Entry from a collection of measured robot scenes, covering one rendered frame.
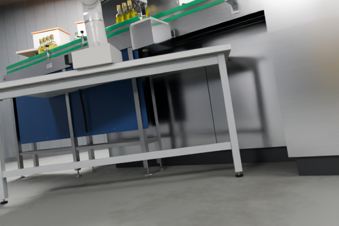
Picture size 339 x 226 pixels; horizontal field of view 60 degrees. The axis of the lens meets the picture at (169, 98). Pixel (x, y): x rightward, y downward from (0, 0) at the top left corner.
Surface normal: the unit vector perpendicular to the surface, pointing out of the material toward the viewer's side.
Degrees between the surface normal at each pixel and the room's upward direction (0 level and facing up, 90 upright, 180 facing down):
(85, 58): 90
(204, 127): 90
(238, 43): 90
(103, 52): 90
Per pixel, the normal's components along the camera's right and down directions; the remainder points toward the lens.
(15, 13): -0.14, -0.04
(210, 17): -0.53, 0.03
